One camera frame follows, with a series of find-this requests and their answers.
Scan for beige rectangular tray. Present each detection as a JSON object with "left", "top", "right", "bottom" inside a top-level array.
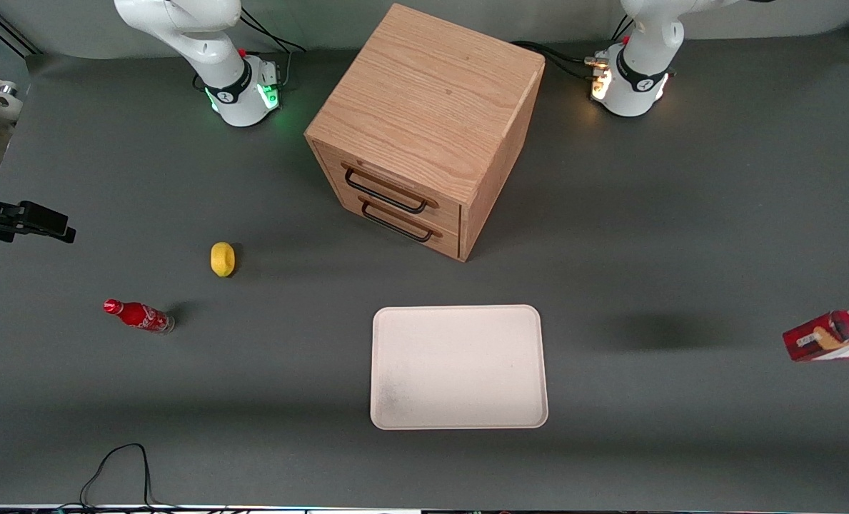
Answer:
[{"left": 371, "top": 305, "right": 549, "bottom": 430}]

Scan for black right arm base cables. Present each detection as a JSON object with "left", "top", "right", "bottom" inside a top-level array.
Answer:
[{"left": 238, "top": 7, "right": 308, "bottom": 90}]

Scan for short black drawer handle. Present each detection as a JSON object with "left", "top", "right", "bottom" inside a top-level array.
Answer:
[{"left": 360, "top": 196, "right": 443, "bottom": 243}]

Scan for wooden two-drawer cabinet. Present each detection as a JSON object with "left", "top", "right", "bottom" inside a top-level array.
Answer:
[{"left": 304, "top": 3, "right": 546, "bottom": 263}]

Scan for black arm base cables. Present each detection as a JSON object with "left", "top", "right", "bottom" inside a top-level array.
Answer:
[
  {"left": 238, "top": 7, "right": 308, "bottom": 90},
  {"left": 512, "top": 14, "right": 636, "bottom": 81}
]

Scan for black metal frame rail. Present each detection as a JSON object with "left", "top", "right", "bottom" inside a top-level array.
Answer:
[{"left": 0, "top": 10, "right": 41, "bottom": 58}]

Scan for thin black looped cable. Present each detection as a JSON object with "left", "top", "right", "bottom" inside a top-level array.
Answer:
[{"left": 78, "top": 443, "right": 182, "bottom": 512}]

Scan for red cola bottle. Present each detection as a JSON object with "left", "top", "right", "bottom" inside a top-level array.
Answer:
[{"left": 104, "top": 299, "right": 176, "bottom": 335}]

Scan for yellow lemon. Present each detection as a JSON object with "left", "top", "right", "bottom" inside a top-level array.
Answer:
[{"left": 211, "top": 242, "right": 236, "bottom": 278}]

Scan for black left arm base cables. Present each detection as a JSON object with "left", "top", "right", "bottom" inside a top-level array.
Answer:
[{"left": 512, "top": 14, "right": 636, "bottom": 81}]

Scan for long black drawer handle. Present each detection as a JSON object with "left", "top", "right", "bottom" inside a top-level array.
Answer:
[{"left": 343, "top": 164, "right": 440, "bottom": 215}]

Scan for red cookie box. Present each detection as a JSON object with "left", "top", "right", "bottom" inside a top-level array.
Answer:
[{"left": 783, "top": 310, "right": 849, "bottom": 362}]

